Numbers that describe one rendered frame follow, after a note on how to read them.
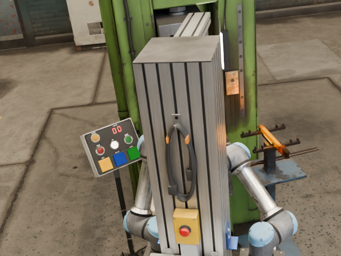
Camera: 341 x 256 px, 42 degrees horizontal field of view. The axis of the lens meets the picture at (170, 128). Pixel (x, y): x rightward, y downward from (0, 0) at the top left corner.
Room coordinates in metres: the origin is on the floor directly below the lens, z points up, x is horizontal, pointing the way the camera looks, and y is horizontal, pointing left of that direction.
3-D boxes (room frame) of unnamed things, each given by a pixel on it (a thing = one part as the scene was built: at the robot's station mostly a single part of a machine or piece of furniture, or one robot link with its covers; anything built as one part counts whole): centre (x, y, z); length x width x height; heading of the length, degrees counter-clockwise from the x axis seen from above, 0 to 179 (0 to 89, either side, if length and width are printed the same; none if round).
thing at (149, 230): (1.72, 0.12, 0.98); 0.13 x 0.12 x 0.14; 51
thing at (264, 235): (1.59, -0.37, 0.98); 0.13 x 0.12 x 0.14; 121
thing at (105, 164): (2.38, 0.43, 1.01); 0.07 x 0.05 x 0.07; 119
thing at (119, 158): (2.43, 0.34, 1.01); 0.07 x 0.05 x 0.07; 119
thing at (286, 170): (2.50, -0.64, 0.73); 0.40 x 0.30 x 0.02; 100
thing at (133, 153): (2.48, 0.26, 1.01); 0.07 x 0.05 x 0.07; 119
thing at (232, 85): (2.81, -0.45, 1.27); 0.09 x 0.02 x 0.17; 94
